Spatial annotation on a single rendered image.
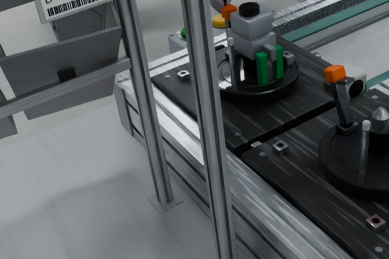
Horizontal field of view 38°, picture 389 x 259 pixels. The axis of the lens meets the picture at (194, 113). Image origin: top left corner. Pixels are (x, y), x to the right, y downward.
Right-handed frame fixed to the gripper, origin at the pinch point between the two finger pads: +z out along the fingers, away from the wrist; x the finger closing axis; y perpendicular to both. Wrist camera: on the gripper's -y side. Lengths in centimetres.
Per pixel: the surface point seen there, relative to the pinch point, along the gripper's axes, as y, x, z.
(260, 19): -9.4, -0.1, -1.1
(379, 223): -40.4, 8.0, 9.2
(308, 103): -17.2, -2.0, 10.2
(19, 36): 62, 21, 21
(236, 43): -6.1, 2.2, 3.2
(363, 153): -35.5, 5.9, 3.7
